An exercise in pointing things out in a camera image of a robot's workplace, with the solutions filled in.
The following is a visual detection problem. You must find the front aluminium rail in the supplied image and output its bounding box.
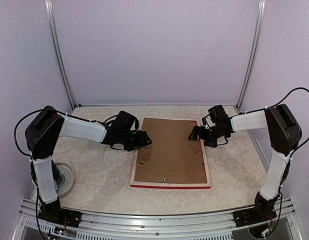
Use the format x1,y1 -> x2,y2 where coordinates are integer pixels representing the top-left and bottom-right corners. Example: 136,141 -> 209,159
13,197 -> 304,240

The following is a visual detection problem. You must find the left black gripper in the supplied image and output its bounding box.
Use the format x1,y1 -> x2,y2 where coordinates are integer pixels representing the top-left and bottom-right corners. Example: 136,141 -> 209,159
119,130 -> 152,152

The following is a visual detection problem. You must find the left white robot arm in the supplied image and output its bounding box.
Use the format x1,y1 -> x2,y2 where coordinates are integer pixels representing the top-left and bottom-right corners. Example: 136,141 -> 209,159
25,105 -> 152,223

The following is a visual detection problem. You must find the clear tape roll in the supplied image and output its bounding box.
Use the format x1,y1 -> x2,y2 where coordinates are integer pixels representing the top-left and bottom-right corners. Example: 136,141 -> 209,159
56,162 -> 76,198

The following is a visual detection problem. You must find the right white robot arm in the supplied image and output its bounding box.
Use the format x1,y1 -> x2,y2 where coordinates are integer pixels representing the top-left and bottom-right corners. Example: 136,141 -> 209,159
188,104 -> 302,201

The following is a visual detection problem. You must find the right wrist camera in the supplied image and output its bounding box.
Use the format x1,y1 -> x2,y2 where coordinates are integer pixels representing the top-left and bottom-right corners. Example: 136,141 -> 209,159
201,114 -> 211,130

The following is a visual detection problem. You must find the right aluminium post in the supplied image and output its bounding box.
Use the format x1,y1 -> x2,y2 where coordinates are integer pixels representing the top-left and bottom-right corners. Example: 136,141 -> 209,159
236,0 -> 266,111

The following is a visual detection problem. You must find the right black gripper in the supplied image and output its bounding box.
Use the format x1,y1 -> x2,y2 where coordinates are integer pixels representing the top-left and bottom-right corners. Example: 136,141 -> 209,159
188,124 -> 226,148

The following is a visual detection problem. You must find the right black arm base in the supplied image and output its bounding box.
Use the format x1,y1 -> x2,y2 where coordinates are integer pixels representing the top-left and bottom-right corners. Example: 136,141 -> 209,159
233,192 -> 280,227

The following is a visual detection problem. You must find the brown backing board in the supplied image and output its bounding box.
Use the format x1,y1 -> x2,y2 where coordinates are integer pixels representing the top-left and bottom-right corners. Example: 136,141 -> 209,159
133,118 -> 208,184

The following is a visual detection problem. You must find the aluminium post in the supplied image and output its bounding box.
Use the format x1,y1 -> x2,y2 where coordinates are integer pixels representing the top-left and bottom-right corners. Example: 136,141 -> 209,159
236,0 -> 266,111
44,0 -> 76,111

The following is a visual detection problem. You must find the red wooden picture frame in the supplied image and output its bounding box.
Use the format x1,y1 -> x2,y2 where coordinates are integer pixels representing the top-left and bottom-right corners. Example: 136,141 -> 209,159
129,117 -> 212,190

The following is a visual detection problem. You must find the left aluminium post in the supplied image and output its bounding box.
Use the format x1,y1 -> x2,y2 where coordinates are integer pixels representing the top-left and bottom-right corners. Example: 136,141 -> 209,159
44,0 -> 76,111

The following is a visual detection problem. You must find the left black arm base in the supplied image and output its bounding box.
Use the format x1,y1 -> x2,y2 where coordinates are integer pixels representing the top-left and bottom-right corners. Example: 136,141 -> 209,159
38,198 -> 82,228

